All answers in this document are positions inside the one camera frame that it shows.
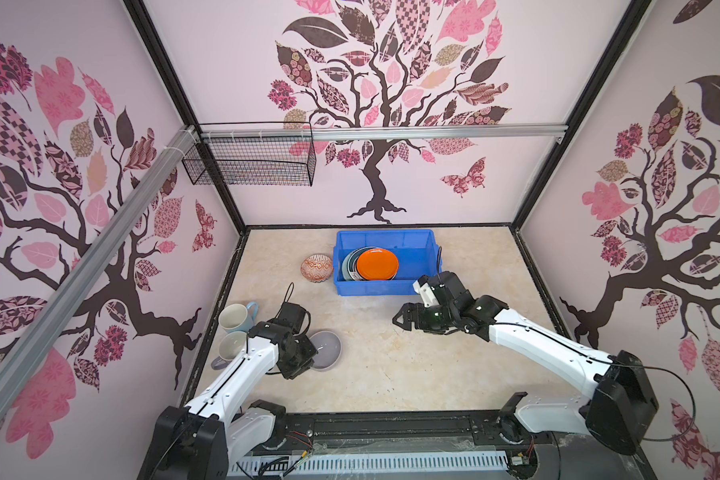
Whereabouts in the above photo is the lavender grey mug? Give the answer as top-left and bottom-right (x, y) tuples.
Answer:
(211, 331), (247, 371)

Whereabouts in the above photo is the cream mug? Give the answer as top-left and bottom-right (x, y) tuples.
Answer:
(218, 302), (259, 333)

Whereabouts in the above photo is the black wire basket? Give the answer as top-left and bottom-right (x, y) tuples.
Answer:
(182, 120), (317, 187)

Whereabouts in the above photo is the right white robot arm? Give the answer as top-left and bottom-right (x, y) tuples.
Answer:
(392, 271), (659, 455)

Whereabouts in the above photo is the aluminium rail left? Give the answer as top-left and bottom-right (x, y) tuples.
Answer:
(0, 125), (197, 420)

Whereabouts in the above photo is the white plate green rim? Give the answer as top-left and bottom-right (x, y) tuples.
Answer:
(341, 249), (362, 281)

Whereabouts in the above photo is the white vented cable duct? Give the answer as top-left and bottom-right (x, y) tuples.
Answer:
(227, 451), (508, 479)

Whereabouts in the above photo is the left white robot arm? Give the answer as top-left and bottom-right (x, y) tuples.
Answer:
(137, 302), (317, 479)

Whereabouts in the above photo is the aluminium rail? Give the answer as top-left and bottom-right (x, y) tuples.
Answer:
(0, 125), (197, 420)
(195, 122), (568, 141)

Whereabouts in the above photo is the lavender grey bowl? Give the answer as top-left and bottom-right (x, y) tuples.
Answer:
(310, 330), (342, 371)

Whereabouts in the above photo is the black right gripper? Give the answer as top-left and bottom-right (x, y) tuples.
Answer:
(390, 303), (456, 331)

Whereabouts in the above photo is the aluminium rail back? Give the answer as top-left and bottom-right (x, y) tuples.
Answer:
(195, 122), (568, 141)

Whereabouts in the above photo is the blue plastic bin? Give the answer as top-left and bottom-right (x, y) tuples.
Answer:
(333, 229), (440, 296)

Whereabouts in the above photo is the red patterned bowl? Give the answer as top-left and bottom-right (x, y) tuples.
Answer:
(300, 253), (334, 283)

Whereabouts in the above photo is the orange plate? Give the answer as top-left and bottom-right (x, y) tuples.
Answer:
(355, 248), (400, 281)

